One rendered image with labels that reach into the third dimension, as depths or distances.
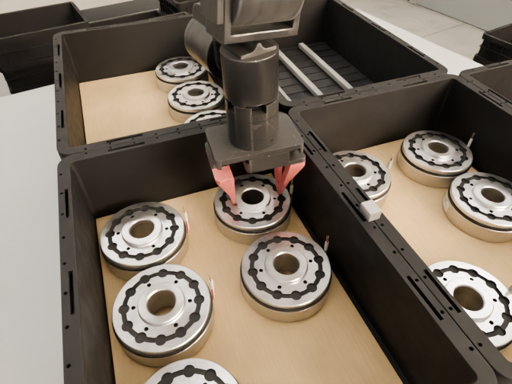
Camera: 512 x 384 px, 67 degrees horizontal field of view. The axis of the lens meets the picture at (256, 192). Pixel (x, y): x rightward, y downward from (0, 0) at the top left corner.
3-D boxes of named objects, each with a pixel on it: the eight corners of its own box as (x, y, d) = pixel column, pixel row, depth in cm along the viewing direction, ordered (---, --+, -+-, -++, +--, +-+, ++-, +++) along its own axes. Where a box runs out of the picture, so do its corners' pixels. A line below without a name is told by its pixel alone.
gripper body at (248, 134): (206, 140, 47) (197, 85, 42) (286, 124, 49) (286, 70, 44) (217, 174, 42) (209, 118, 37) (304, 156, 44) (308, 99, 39)
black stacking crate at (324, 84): (429, 132, 71) (451, 75, 63) (280, 171, 63) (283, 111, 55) (324, 46, 97) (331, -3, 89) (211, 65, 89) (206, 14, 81)
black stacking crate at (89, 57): (278, 171, 63) (281, 111, 55) (88, 222, 55) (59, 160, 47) (209, 65, 89) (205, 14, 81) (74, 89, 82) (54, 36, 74)
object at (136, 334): (224, 331, 39) (224, 328, 38) (122, 372, 36) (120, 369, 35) (195, 255, 45) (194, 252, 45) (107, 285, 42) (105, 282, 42)
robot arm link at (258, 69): (237, 56, 33) (291, 40, 35) (202, 30, 38) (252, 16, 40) (241, 123, 38) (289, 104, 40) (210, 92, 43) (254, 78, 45)
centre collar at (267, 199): (275, 209, 50) (276, 205, 50) (238, 216, 49) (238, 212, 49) (264, 184, 53) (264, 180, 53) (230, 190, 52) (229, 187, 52)
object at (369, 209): (379, 219, 40) (382, 210, 39) (368, 222, 39) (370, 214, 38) (369, 206, 41) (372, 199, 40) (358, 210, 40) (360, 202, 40)
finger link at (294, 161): (237, 182, 53) (232, 126, 47) (286, 171, 55) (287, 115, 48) (250, 217, 49) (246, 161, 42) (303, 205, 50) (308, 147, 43)
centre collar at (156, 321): (191, 316, 39) (190, 313, 39) (142, 334, 38) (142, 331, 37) (178, 278, 43) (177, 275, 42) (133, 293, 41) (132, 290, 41)
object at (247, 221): (301, 222, 49) (301, 219, 49) (223, 238, 47) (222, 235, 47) (276, 171, 56) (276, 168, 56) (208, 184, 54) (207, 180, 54)
